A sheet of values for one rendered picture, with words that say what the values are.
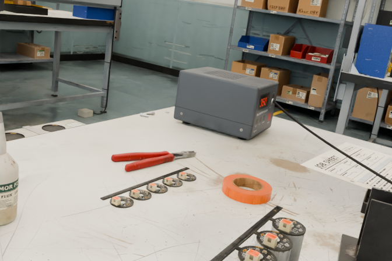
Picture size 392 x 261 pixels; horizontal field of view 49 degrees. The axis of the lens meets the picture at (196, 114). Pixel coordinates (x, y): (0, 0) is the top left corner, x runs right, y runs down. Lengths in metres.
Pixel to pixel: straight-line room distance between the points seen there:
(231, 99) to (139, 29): 5.48
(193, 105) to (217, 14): 4.74
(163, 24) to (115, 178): 5.44
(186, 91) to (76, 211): 0.37
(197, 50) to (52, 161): 5.10
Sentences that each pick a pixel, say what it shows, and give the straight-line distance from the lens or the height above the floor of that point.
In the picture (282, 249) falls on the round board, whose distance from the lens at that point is 0.30.
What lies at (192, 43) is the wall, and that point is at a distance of 5.65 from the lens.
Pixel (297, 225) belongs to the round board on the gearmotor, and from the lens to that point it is 0.34.
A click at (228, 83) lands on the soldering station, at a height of 0.84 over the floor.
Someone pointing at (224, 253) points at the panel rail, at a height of 0.81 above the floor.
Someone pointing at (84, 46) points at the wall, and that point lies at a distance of 6.20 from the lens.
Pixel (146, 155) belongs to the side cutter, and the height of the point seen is 0.76.
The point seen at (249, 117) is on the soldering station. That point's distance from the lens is 0.71.
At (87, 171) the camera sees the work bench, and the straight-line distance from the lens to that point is 0.53.
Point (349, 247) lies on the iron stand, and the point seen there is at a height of 0.75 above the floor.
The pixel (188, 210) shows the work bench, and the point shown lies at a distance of 0.47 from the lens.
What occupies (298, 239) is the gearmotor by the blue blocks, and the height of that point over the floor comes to 0.81.
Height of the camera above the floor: 0.96
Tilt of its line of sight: 14 degrees down
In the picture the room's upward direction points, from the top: 8 degrees clockwise
